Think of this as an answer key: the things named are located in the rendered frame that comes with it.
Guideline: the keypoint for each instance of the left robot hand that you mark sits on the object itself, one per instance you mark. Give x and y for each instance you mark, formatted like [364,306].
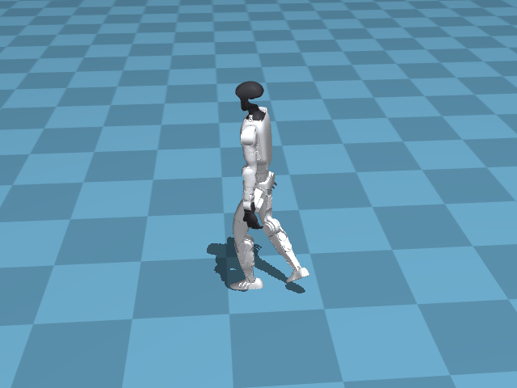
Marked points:
[251,219]

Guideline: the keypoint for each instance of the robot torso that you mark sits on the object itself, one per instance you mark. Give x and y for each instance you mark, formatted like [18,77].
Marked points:
[263,151]

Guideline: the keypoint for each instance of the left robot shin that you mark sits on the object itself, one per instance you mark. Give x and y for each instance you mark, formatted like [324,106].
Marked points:
[245,257]

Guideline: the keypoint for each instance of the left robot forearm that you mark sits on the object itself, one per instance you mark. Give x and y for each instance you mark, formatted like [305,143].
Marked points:
[249,183]

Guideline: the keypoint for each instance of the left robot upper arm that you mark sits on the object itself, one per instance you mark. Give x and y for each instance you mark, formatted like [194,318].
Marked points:
[249,139]

